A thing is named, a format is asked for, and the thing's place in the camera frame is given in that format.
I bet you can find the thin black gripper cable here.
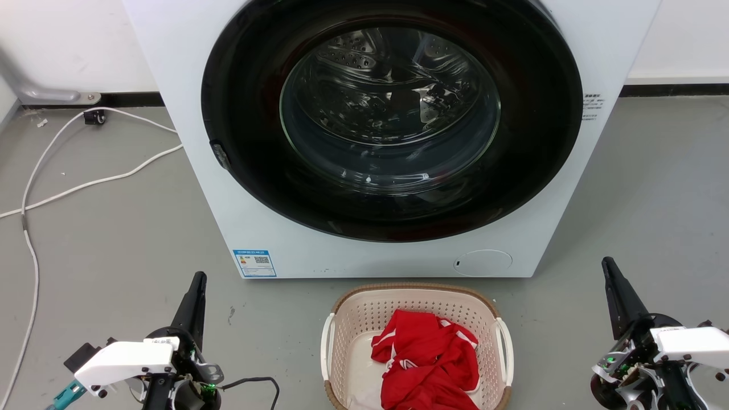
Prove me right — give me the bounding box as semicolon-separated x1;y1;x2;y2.
219;376;281;410

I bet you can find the white front-load washing machine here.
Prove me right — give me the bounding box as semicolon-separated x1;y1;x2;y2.
122;0;664;280

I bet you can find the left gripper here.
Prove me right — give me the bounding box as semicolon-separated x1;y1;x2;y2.
74;271;224;410

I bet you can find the blue energy label sticker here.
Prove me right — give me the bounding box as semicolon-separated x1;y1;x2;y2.
232;249;277;278

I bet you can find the beige plastic laundry basket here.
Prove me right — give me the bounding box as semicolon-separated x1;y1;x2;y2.
320;283;514;410

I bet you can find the black round washer door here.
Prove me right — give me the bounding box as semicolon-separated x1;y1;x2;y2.
200;0;584;243

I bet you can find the grey wall pipe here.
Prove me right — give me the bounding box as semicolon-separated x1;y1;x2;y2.
0;48;102;106

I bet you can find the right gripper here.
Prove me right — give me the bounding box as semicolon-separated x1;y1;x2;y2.
590;256;729;410

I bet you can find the white power cable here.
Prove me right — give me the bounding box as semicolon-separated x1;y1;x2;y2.
0;143;184;220

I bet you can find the red garment with white stripes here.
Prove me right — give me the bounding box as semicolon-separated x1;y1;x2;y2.
371;309;481;410

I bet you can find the round white filter cover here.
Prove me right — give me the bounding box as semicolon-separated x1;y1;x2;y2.
453;249;513;278

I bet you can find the teal cable connector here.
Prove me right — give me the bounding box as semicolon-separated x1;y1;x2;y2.
46;380;88;410

